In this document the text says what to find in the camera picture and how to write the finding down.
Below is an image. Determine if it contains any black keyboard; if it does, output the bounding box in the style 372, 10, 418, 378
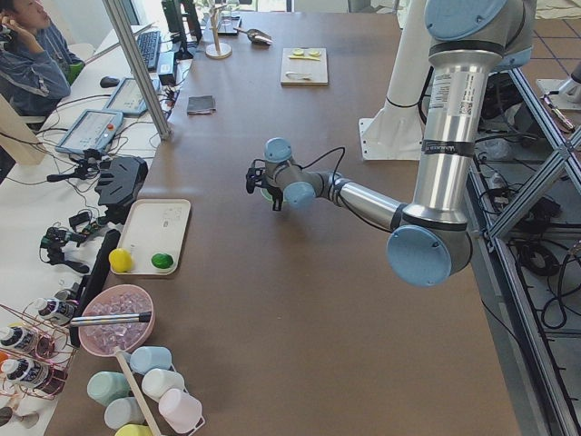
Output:
136, 30, 161, 72

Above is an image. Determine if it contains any mint green plastic cup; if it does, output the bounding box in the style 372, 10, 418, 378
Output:
86, 372, 131, 407

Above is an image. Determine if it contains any pink plastic cup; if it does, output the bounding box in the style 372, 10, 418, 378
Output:
158, 388, 202, 434

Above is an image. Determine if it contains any seated person in denim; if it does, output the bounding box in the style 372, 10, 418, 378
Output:
1, 1, 84, 117

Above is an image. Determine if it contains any aluminium frame post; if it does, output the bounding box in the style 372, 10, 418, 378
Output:
103, 0, 172, 141

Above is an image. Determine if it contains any metal tongs handle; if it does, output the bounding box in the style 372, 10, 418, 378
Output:
69, 312, 153, 327

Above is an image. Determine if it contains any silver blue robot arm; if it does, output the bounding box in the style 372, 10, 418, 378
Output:
246, 1, 537, 288

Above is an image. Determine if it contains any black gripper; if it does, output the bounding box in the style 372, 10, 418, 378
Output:
245, 159, 282, 211

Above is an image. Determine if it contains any white plastic cup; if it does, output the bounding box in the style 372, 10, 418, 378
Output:
142, 369, 185, 402

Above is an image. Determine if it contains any copper wire bottle rack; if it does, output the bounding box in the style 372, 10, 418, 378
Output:
1, 303, 77, 400

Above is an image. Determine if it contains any light green ceramic bowl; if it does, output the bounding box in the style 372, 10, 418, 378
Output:
261, 188, 272, 202

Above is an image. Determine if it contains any lower teach pendant tablet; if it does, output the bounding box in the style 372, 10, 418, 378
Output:
55, 109, 123, 155

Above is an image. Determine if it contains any upper teach pendant tablet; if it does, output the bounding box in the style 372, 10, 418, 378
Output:
103, 77, 147, 118

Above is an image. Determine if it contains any wooden cutting board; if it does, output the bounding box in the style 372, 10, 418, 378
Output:
280, 47, 329, 86

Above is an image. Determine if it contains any grey folded cloth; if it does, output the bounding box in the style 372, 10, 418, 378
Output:
186, 95, 216, 115

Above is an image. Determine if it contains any pink bowl with ice cubes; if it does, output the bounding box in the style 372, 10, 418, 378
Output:
78, 284, 155, 357

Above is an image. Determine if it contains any green lime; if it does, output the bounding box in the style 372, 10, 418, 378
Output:
151, 253, 174, 270

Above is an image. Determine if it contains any light blue plastic cup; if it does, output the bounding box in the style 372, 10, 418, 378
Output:
130, 346, 172, 375

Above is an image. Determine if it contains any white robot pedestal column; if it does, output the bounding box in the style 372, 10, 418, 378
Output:
359, 0, 431, 160

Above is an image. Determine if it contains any yellow lemon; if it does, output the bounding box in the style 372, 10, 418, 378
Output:
108, 248, 133, 273

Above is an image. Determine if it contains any yellow plastic knife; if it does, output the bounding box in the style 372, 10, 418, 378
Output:
288, 54, 321, 62

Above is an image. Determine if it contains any wooden cup tree stand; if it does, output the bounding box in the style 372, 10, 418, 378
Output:
205, 1, 232, 60

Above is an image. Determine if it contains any cream plastic tray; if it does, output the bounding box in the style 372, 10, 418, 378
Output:
111, 199, 191, 276

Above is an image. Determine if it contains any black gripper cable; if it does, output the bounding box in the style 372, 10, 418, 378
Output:
299, 145, 349, 201

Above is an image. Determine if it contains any metal scoop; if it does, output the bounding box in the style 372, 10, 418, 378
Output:
235, 27, 272, 45

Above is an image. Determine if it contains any teach pendant tablet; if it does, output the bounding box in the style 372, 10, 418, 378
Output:
103, 77, 147, 118
55, 109, 123, 155

